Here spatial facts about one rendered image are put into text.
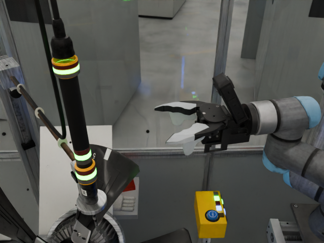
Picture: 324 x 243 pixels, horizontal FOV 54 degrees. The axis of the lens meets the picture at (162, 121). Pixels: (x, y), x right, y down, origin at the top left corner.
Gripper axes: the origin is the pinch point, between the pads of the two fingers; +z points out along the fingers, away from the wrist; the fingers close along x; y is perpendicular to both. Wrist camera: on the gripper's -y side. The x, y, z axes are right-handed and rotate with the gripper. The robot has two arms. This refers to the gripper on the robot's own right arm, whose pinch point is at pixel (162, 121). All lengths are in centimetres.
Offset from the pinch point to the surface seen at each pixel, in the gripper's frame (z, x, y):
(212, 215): -23, 17, 58
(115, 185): 10.9, 9.7, 26.9
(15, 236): 41, 11, 43
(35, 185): 49, 62, 74
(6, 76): 43, 51, 11
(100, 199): 14.8, -0.7, 19.8
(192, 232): -33, 63, 133
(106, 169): 13.0, 14.8, 25.4
